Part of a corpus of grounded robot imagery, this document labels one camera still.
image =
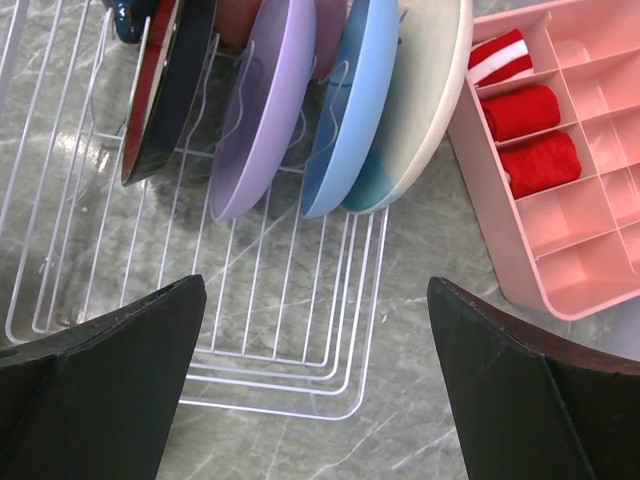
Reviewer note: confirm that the pink compartment organizer tray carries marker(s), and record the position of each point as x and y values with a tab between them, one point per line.
571	250

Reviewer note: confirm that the pink patterned cup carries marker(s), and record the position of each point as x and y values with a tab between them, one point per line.
233	23

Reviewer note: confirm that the pink plastic cup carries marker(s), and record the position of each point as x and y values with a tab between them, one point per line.
330	21

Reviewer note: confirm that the dark red rimmed plate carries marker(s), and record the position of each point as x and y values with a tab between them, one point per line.
178	38

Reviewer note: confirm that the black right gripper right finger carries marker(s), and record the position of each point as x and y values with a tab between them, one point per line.
529	404

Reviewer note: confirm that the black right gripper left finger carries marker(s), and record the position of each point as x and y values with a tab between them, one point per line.
97	401

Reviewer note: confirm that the red cloth item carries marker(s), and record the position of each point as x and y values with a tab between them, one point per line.
521	112
544	162

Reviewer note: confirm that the cream and blue plate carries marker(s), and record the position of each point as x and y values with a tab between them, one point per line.
429	72

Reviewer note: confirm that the lavender plate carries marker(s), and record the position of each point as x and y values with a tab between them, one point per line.
266	101

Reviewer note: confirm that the red white striped item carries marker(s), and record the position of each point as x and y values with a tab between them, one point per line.
499	59

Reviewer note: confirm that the dark blue ceramic mug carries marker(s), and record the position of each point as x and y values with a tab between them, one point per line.
130	17

